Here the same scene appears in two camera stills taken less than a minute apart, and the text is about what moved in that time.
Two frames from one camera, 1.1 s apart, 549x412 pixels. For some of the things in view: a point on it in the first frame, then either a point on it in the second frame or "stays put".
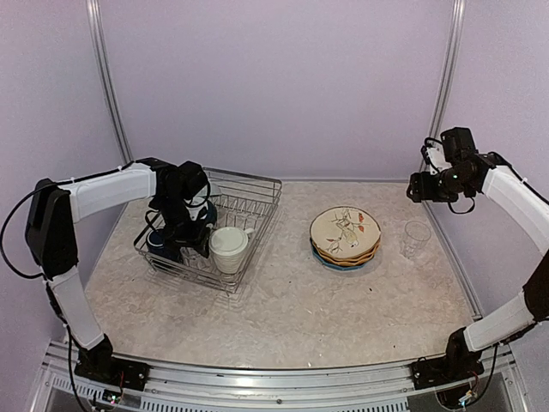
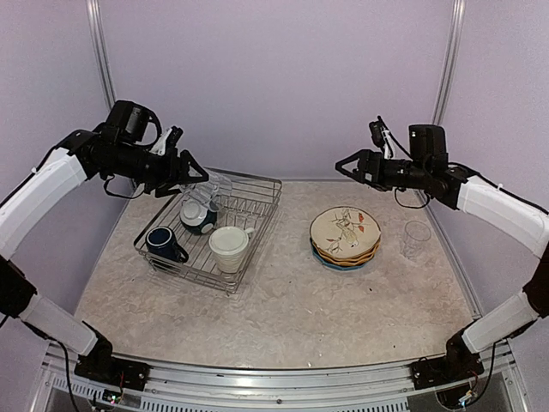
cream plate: [345, 232] stays put
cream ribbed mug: [227, 245] stays put
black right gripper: [423, 190] to [366, 157]
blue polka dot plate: [331, 265] stays put
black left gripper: [198, 239] to [171, 174]
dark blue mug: [155, 239] stays put
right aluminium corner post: [449, 68] stays put
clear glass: [192, 258] to [211, 192]
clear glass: [417, 235] stays put
